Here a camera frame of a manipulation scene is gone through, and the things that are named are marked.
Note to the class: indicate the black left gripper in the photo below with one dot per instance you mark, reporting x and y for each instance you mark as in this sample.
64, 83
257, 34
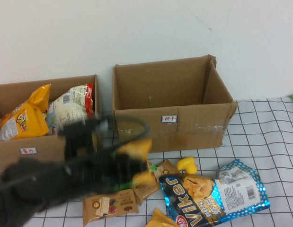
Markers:
101, 172

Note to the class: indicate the orange puffed snack bag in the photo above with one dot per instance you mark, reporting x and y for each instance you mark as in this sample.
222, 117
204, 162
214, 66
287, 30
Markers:
20, 120

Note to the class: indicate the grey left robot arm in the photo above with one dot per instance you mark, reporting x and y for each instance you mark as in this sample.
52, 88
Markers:
25, 189

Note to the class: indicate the red snack bag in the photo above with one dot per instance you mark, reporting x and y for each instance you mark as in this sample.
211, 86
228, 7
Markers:
90, 99

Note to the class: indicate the white blue shrimp snack bag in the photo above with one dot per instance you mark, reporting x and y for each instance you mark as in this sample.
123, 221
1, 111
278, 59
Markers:
68, 106

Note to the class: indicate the yellow rubber duck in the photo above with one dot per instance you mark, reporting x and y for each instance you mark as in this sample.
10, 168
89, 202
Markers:
187, 166

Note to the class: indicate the tall brown cardboard box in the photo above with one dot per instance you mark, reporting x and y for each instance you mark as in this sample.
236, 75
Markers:
184, 137

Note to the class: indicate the label sticker red handwriting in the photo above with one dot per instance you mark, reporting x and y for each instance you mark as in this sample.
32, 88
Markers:
169, 119
28, 151

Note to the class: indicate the large brown cookie pack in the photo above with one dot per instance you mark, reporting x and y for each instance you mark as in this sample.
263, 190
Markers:
108, 205

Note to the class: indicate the blue Vikar shrimp chip bag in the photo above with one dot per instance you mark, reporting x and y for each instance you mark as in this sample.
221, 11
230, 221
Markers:
207, 198

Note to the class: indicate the white black-grid tablecloth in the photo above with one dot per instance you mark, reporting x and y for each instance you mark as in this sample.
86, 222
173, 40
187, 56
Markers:
255, 146

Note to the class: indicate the brown cardboard box, chips label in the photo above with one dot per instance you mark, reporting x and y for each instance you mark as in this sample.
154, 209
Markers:
9, 151

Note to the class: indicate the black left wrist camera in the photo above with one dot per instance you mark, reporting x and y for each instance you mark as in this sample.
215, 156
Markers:
77, 137

